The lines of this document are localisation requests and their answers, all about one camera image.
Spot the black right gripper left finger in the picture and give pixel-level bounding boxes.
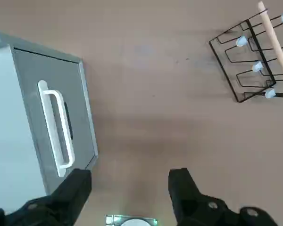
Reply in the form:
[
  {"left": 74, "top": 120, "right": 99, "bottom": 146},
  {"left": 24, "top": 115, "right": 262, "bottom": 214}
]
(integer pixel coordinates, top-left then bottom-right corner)
[{"left": 0, "top": 168, "right": 92, "bottom": 226}]

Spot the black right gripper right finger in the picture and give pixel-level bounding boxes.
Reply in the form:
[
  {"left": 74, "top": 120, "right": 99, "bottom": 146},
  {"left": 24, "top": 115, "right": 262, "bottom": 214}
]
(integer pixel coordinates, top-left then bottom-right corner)
[{"left": 167, "top": 167, "right": 278, "bottom": 226}]

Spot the gray drawer with white handle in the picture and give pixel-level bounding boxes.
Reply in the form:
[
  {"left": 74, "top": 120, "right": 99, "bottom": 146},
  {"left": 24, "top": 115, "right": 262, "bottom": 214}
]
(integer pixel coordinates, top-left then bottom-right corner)
[{"left": 13, "top": 48, "right": 81, "bottom": 196}]

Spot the gray metal cabinet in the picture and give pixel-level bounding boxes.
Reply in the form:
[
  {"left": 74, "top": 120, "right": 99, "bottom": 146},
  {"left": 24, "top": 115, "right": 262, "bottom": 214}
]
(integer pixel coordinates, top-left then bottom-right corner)
[{"left": 0, "top": 30, "right": 99, "bottom": 196}]

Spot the gray drawer without handle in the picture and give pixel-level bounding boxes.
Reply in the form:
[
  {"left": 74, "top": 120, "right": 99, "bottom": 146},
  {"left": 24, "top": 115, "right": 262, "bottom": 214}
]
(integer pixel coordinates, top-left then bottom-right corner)
[{"left": 54, "top": 55, "right": 99, "bottom": 175}]

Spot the black wire cup holder rack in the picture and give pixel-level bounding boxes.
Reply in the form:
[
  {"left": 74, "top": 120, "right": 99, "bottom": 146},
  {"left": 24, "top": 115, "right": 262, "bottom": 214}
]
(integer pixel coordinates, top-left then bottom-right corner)
[{"left": 208, "top": 1, "right": 283, "bottom": 104}]

